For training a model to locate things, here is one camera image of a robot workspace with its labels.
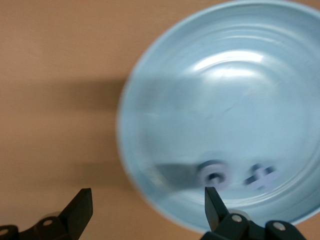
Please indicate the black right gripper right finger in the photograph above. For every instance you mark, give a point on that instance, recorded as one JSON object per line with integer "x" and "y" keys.
{"x": 215, "y": 212}

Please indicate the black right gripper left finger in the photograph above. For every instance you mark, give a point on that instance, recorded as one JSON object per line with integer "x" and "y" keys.
{"x": 77, "y": 212}

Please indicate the blue foam letter c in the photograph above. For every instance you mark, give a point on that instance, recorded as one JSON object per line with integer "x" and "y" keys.
{"x": 225, "y": 178}

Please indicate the blue foam plus sign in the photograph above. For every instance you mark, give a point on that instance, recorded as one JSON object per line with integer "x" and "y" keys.
{"x": 262, "y": 180}

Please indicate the blue plate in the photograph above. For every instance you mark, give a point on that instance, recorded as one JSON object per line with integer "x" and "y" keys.
{"x": 225, "y": 100}

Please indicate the brown table cover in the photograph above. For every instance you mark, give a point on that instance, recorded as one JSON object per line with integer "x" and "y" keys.
{"x": 50, "y": 75}

